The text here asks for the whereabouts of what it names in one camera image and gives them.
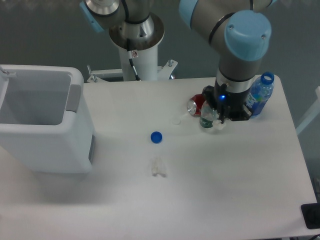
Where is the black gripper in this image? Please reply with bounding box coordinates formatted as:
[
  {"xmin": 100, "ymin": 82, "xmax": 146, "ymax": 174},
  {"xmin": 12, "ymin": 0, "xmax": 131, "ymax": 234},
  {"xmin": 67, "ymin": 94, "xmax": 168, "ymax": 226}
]
[{"xmin": 202, "ymin": 83, "xmax": 252, "ymax": 124}]

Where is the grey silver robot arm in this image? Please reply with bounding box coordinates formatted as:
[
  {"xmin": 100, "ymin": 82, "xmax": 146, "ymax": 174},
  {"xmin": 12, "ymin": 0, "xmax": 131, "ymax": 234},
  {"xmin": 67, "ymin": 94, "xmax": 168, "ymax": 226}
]
[{"xmin": 79, "ymin": 0, "xmax": 272, "ymax": 123}]

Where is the clear green label bottle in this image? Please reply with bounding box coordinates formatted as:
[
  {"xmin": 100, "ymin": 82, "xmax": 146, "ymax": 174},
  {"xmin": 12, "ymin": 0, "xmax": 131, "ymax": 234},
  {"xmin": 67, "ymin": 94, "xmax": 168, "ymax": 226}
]
[{"xmin": 199, "ymin": 100, "xmax": 218, "ymax": 129}]

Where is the red soda can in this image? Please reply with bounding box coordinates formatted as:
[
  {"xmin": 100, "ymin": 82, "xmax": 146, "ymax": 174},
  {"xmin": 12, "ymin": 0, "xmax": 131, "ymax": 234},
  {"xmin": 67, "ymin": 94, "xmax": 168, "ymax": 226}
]
[{"xmin": 187, "ymin": 94, "xmax": 205, "ymax": 117}]

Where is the blue plastic bottle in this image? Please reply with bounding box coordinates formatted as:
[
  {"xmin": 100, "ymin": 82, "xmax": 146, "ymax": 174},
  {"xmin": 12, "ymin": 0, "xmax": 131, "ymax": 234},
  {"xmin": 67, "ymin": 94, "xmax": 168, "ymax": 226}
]
[{"xmin": 245, "ymin": 71, "xmax": 275, "ymax": 117}]

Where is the blue bottle cap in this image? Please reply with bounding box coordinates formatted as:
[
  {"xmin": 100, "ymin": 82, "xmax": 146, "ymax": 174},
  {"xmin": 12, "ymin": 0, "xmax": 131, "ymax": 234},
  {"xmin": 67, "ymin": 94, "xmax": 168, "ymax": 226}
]
[{"xmin": 150, "ymin": 131, "xmax": 163, "ymax": 144}]

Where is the black device at edge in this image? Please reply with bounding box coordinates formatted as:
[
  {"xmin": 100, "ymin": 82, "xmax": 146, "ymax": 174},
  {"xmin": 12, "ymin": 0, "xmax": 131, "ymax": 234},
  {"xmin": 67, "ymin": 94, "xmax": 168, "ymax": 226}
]
[{"xmin": 300, "ymin": 203, "xmax": 320, "ymax": 230}]

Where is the white trash bin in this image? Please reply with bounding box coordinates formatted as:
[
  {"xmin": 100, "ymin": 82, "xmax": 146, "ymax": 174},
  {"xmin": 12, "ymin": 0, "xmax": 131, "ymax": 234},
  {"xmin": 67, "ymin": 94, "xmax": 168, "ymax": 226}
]
[{"xmin": 0, "ymin": 64, "xmax": 96, "ymax": 174}]

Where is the white frame at right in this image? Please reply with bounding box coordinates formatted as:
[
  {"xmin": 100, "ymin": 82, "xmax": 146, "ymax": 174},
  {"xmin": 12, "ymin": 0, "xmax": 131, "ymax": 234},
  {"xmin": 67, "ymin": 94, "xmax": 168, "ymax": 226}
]
[{"xmin": 295, "ymin": 86, "xmax": 320, "ymax": 136}]

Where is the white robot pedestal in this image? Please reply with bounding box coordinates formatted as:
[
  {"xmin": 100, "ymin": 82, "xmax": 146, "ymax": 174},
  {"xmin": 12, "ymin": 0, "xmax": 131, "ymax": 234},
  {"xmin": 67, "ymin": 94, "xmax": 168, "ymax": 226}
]
[{"xmin": 87, "ymin": 47, "xmax": 178, "ymax": 83}]

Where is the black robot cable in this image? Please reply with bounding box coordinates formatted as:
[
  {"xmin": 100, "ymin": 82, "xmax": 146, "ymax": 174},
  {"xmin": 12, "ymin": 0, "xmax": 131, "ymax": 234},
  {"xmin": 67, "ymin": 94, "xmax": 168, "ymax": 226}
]
[{"xmin": 119, "ymin": 0, "xmax": 142, "ymax": 82}]

